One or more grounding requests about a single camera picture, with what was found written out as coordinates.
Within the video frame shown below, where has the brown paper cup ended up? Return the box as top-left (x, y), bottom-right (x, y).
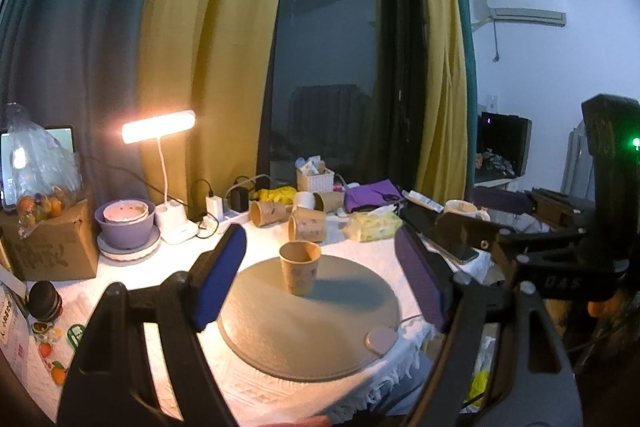
top-left (279, 241), bottom-right (321, 297)
top-left (288, 207), bottom-right (327, 244)
top-left (314, 190), bottom-right (345, 213)
top-left (250, 200), bottom-right (294, 228)

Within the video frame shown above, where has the white power strip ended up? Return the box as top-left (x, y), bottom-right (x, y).
top-left (197, 209), bottom-right (251, 238)

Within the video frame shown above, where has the smartphone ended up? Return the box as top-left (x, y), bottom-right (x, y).
top-left (425, 237), bottom-right (480, 264)

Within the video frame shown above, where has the white tube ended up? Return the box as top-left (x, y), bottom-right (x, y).
top-left (401, 189), bottom-right (445, 213)

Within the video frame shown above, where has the purple bowl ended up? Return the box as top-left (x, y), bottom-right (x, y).
top-left (94, 199), bottom-right (157, 251)

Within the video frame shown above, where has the black monitor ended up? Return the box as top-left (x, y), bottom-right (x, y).
top-left (477, 111), bottom-right (534, 180)

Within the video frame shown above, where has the purple cloth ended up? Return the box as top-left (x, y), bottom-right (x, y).
top-left (343, 179), bottom-right (404, 213)

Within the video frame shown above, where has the cardboard box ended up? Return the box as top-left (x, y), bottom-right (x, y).
top-left (0, 199), bottom-right (100, 282)

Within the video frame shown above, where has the dark glass sliding door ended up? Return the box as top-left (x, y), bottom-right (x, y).
top-left (257, 0), bottom-right (427, 194)

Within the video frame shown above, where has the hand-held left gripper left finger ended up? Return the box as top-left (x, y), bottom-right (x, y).
top-left (57, 223), bottom-right (248, 427)

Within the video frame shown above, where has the black round case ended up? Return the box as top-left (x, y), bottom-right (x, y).
top-left (28, 280), bottom-right (64, 323)

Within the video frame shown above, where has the pink bowl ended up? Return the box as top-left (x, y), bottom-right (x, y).
top-left (102, 201), bottom-right (150, 224)

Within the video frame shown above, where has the teal curtain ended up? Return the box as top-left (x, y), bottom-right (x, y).
top-left (0, 0), bottom-right (174, 190)
top-left (444, 0), bottom-right (479, 204)

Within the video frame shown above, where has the yellow curtain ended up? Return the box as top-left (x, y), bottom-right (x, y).
top-left (410, 0), bottom-right (469, 208)
top-left (139, 0), bottom-right (299, 210)

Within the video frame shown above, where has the oval pink mat controller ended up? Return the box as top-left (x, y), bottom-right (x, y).
top-left (365, 326), bottom-right (400, 358)

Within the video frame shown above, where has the white paper box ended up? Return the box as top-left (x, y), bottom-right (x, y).
top-left (0, 281), bottom-right (32, 359)

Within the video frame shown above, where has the white tablecloth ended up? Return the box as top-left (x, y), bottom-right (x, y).
top-left (20, 206), bottom-right (497, 424)

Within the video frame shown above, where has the white woven basket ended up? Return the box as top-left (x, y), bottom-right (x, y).
top-left (295, 166), bottom-right (335, 193)

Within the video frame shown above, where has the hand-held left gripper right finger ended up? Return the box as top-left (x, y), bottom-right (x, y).
top-left (394, 224), bottom-right (584, 427)

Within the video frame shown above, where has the round grey mat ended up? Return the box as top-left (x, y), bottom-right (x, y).
top-left (217, 254), bottom-right (402, 382)

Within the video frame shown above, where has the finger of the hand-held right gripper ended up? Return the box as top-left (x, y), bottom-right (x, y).
top-left (492, 228), bottom-right (632, 306)
top-left (434, 211), bottom-right (502, 259)

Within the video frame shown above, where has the white plate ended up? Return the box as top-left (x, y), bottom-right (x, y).
top-left (97, 224), bottom-right (162, 263)

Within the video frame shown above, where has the white desk lamp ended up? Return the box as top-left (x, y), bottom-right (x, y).
top-left (121, 109), bottom-right (201, 244)

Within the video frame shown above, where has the green tissue pack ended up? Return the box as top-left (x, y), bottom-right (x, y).
top-left (344, 205), bottom-right (404, 243)

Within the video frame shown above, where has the white mug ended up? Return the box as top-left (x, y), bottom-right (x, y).
top-left (443, 199), bottom-right (491, 223)

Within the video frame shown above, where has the white air conditioner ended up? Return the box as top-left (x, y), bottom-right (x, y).
top-left (472, 0), bottom-right (568, 28)

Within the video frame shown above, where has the clear bag of oranges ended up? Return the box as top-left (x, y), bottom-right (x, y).
top-left (4, 102), bottom-right (84, 229)

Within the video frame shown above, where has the yellow cloth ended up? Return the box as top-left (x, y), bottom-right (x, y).
top-left (252, 186), bottom-right (299, 204)

